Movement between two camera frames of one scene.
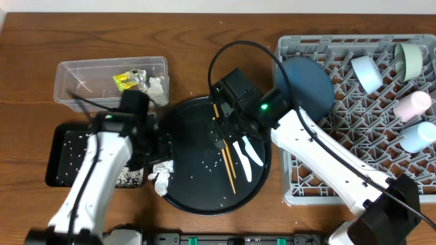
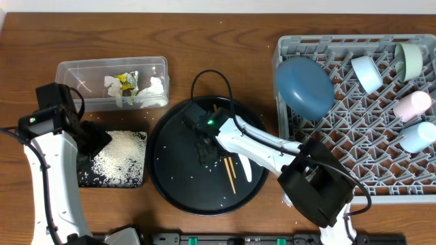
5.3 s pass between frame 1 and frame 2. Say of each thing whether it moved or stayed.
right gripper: moved
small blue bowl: stayed
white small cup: stayed
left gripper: moved
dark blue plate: stayed
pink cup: stayed
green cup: stayed
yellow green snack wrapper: moved
